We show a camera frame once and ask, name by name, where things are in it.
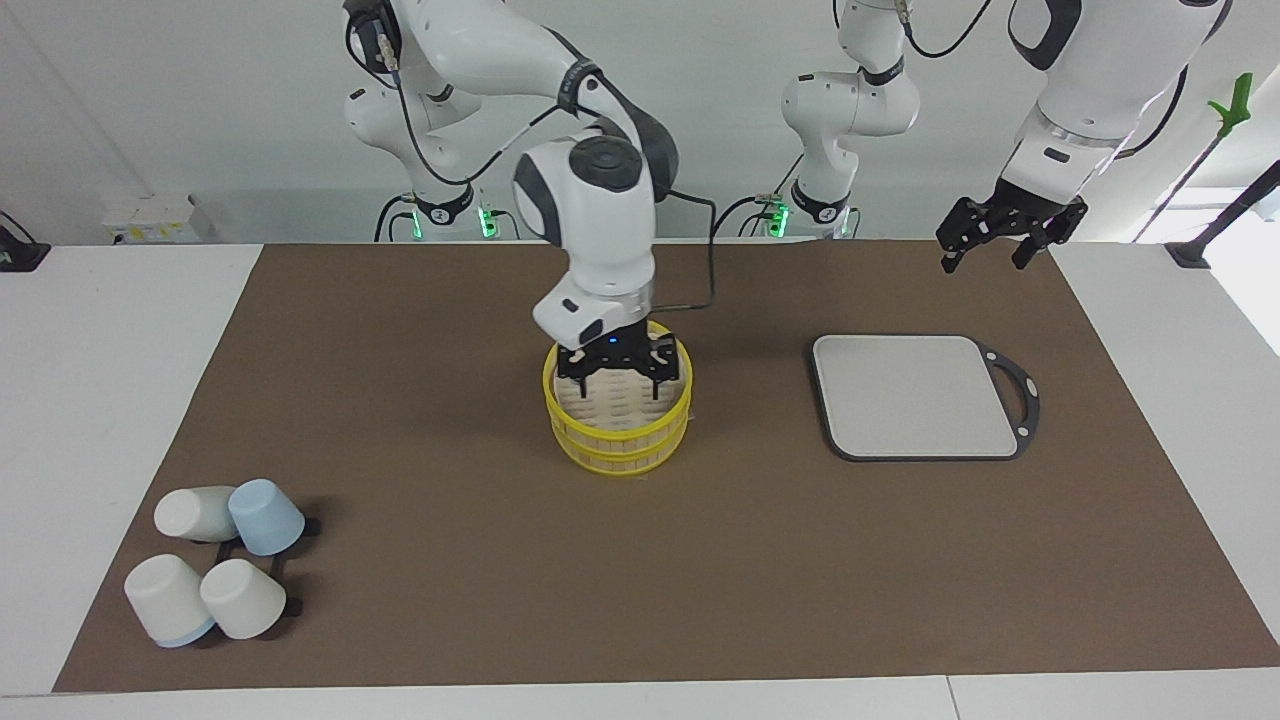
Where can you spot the white cardboard box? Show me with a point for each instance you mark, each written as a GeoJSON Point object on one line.
{"type": "Point", "coordinates": [155, 220]}

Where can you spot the light blue plastic cup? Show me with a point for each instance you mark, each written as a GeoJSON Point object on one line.
{"type": "Point", "coordinates": [268, 518]}

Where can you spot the grey cutting board black rim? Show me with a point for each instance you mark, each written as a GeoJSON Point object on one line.
{"type": "Point", "coordinates": [900, 400]}

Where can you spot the brown table mat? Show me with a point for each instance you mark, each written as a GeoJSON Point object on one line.
{"type": "Point", "coordinates": [700, 580]}

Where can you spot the yellow bamboo steamer base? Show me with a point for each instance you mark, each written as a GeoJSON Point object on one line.
{"type": "Point", "coordinates": [620, 462]}

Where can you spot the white plastic cup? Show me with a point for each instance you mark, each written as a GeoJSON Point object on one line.
{"type": "Point", "coordinates": [190, 512]}
{"type": "Point", "coordinates": [165, 600]}

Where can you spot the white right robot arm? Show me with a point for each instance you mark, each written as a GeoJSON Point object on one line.
{"type": "Point", "coordinates": [600, 230]}

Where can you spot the cream plastic cup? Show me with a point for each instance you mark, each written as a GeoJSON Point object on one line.
{"type": "Point", "coordinates": [245, 600]}

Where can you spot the green tipped thin pole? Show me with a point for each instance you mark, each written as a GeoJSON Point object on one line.
{"type": "Point", "coordinates": [1232, 108]}

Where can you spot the black clamp stand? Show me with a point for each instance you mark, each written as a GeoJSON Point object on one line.
{"type": "Point", "coordinates": [1190, 255]}

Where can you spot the black table clamp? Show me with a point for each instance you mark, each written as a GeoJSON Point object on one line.
{"type": "Point", "coordinates": [20, 255]}

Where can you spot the yellow bamboo steamer basket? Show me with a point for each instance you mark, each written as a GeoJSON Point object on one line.
{"type": "Point", "coordinates": [620, 408]}

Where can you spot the black cup rack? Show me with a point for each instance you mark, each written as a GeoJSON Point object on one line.
{"type": "Point", "coordinates": [311, 526]}

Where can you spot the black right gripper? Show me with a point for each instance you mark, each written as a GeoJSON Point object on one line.
{"type": "Point", "coordinates": [620, 350]}

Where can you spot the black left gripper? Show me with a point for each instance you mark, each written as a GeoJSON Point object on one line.
{"type": "Point", "coordinates": [1025, 215]}

